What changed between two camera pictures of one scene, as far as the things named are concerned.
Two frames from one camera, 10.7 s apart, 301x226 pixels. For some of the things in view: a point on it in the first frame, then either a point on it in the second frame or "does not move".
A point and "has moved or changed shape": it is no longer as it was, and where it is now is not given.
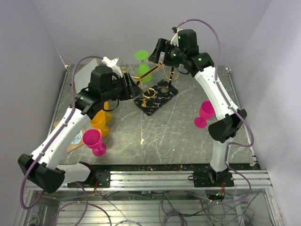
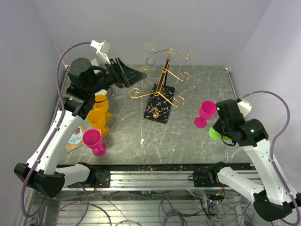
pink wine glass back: [207, 111] does not move
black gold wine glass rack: [157, 89] has moved or changed shape
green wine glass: [143, 68] has moved or changed shape
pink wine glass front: [92, 139] does not move
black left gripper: [132, 90] -> [124, 76]
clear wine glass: [181, 68] -> [150, 48]
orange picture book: [78, 141] does not move
